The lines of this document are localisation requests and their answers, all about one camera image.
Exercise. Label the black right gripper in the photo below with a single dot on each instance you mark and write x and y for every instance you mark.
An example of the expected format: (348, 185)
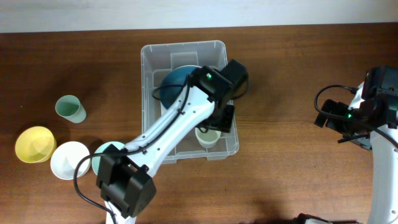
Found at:
(337, 107)

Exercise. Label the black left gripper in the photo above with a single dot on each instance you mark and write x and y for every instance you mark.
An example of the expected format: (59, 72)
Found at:
(226, 126)

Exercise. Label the cream plastic cup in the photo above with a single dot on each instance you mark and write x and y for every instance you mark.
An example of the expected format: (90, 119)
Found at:
(208, 139)

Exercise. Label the blue plastic bowl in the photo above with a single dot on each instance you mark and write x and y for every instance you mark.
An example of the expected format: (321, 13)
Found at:
(172, 84)

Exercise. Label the mint green plastic cup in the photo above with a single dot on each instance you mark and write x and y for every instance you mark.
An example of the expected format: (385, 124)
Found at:
(70, 108)

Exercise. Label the cream plastic bowl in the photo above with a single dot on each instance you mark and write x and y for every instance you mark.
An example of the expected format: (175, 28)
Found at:
(164, 109)

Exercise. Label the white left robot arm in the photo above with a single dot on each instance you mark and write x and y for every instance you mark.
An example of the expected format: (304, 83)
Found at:
(125, 176)

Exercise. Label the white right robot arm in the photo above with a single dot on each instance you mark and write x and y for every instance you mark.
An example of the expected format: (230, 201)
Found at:
(370, 121)

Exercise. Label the mint green small bowl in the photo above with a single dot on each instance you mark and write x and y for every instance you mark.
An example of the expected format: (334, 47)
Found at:
(95, 162)

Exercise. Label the white small bowl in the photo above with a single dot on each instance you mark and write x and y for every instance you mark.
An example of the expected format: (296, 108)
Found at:
(66, 157)

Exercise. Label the yellow small bowl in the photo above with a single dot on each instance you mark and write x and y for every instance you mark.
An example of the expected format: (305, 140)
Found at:
(35, 145)

